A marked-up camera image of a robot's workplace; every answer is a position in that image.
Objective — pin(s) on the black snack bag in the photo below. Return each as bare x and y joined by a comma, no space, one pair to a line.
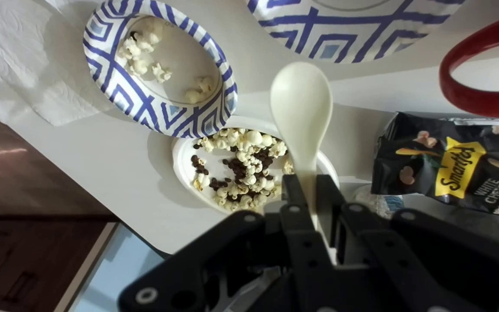
454,161

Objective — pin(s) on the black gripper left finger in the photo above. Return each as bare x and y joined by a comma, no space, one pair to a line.
242,247

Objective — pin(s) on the white plate with popcorn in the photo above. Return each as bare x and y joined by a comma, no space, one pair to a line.
239,166

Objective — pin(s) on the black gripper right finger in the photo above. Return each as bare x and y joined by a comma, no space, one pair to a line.
433,261

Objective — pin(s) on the large white paper towel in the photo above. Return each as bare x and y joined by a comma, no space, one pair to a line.
41,60

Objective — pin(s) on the dark bench seat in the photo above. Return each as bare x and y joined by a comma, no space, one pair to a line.
50,228

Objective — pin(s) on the white mug red handle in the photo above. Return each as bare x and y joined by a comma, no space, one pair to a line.
468,72

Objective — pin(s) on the near blue patterned bowl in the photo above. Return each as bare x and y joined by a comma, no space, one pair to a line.
157,65

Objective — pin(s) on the far blue patterned bowl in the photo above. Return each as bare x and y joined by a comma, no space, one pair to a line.
350,31

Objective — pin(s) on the cream plastic spoon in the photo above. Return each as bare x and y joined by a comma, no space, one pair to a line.
301,107

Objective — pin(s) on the blue patterned bowl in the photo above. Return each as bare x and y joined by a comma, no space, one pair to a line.
157,65
350,31

